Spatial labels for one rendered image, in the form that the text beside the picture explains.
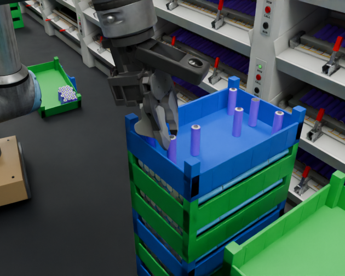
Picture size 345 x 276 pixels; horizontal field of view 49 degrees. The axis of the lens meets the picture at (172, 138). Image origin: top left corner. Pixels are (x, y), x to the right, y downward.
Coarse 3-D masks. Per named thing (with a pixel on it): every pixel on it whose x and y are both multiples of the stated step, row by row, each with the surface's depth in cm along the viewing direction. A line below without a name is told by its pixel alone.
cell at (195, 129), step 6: (192, 126) 73; (198, 126) 73; (192, 132) 73; (198, 132) 72; (192, 138) 73; (198, 138) 73; (192, 144) 74; (198, 144) 74; (192, 150) 75; (198, 150) 75
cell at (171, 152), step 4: (172, 136) 70; (172, 140) 69; (176, 140) 70; (172, 144) 70; (176, 144) 71; (168, 148) 70; (172, 148) 70; (176, 148) 71; (168, 152) 71; (172, 152) 71; (168, 156) 71; (172, 156) 71; (172, 160) 72
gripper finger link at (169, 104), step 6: (168, 96) 68; (162, 102) 68; (168, 102) 68; (174, 102) 70; (168, 108) 68; (174, 108) 70; (168, 114) 70; (174, 114) 70; (168, 120) 70; (174, 120) 70; (174, 126) 71; (174, 132) 71
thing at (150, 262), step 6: (138, 240) 91; (138, 246) 93; (144, 246) 93; (138, 252) 94; (144, 252) 91; (144, 258) 92; (150, 258) 89; (150, 264) 90; (156, 264) 87; (150, 270) 92; (156, 270) 88; (162, 270) 85
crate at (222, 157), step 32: (224, 96) 90; (128, 128) 74; (224, 128) 84; (256, 128) 84; (288, 128) 75; (160, 160) 68; (192, 160) 62; (224, 160) 66; (256, 160) 73; (192, 192) 64
